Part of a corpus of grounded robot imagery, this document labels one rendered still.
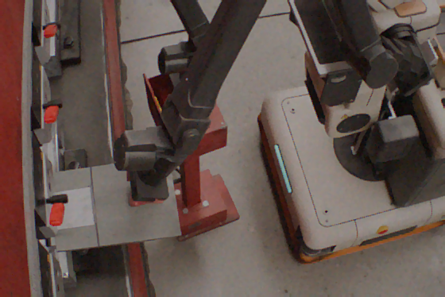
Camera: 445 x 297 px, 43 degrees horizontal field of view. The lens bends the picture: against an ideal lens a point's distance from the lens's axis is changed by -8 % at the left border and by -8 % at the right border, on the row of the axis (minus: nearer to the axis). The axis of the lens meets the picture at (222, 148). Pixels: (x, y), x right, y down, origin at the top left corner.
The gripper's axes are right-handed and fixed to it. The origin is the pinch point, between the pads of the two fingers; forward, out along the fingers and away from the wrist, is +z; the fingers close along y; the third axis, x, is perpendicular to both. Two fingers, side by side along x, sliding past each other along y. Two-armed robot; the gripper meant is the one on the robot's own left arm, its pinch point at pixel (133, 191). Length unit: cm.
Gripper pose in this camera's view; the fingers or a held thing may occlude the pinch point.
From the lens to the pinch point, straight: 124.4
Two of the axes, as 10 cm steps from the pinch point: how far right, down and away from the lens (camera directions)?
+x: 8.5, 0.7, 5.1
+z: -4.9, 4.5, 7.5
